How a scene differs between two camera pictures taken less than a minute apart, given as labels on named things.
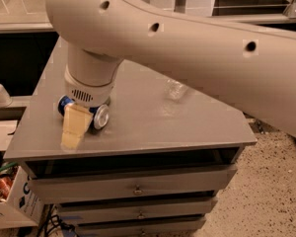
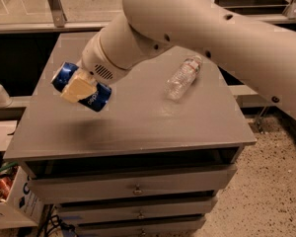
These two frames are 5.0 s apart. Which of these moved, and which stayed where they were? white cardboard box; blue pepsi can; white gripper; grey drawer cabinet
Moved: white gripper; blue pepsi can
Stayed: grey drawer cabinet; white cardboard box
